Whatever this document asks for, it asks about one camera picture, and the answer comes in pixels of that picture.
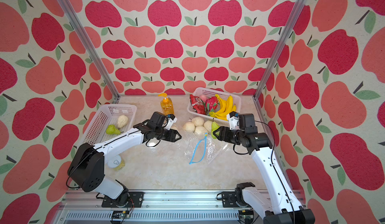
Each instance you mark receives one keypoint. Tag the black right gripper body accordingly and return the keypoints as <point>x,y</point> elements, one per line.
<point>228,135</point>

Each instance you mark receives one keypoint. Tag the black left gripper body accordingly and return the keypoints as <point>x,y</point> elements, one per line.
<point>169,135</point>

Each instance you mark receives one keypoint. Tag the clear blue zip-top bag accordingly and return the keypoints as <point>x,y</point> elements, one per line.
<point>203,148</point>

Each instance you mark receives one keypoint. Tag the cream toy pear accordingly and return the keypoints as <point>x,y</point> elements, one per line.
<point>122,121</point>

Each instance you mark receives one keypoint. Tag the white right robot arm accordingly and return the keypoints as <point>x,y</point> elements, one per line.
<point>282,206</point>

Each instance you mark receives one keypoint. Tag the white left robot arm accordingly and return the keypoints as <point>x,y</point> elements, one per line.
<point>87,167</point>

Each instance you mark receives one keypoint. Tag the cream pear in zip bag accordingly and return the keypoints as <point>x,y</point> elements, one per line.
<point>189,127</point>

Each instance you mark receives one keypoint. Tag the red snack bag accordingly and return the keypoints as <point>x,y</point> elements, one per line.
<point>197,104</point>

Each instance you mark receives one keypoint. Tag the lower yellow toy banana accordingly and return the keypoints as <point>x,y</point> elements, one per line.
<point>220,113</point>

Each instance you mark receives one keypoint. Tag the yellow toy banana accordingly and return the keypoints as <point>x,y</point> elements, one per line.
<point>229,106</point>
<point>220,113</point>

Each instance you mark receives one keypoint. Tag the orange soap pump bottle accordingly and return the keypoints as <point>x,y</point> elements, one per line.
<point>166,104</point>

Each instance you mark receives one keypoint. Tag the white plastic fruit basket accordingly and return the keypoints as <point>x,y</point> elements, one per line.
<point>200,91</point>

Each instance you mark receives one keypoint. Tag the upper yellow toy banana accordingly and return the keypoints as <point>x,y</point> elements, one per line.
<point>229,106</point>

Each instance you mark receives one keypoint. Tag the pink toy dragon fruit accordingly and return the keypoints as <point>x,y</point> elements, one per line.
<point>211,105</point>

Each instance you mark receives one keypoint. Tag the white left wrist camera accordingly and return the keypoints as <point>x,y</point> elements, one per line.
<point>171,119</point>

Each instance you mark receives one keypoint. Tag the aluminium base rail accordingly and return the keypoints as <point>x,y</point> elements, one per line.
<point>155,207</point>

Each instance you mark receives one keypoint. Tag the aluminium right corner post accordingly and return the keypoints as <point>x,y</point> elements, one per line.
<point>287,31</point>

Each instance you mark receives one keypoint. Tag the aluminium corner post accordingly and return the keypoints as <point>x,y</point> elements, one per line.
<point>86,41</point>
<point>287,31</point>

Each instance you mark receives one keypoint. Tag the aluminium left corner post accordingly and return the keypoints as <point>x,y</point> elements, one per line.
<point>86,41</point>

